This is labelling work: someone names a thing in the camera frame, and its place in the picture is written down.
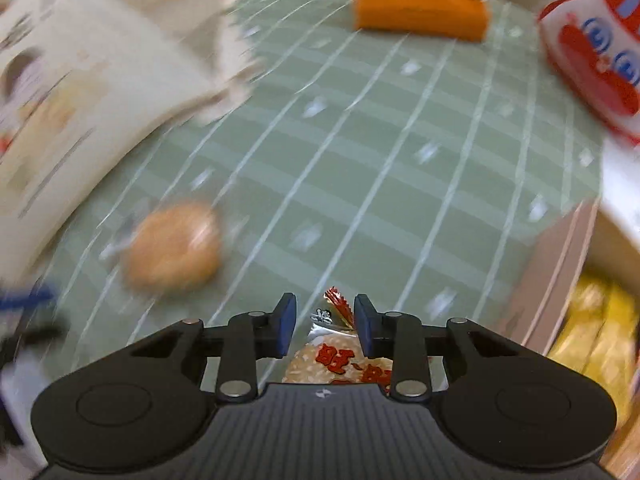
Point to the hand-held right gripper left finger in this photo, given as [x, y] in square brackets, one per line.
[286, 322]

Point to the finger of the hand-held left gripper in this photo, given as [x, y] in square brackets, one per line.
[30, 337]
[25, 298]

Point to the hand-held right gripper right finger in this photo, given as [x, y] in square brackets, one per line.
[364, 322]

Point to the rice cracker packet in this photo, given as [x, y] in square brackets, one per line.
[325, 362]

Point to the cardboard box with yellow packets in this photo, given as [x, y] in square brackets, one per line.
[550, 270]

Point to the wrapped brown bun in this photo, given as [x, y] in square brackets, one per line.
[172, 252]

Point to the green checked tablecloth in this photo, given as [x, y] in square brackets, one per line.
[350, 160]

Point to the cream cartoon food cover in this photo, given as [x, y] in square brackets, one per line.
[90, 90]

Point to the orange cardboard box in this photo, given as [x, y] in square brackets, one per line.
[420, 0]

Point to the red white snack bag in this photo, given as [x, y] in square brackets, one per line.
[595, 50]

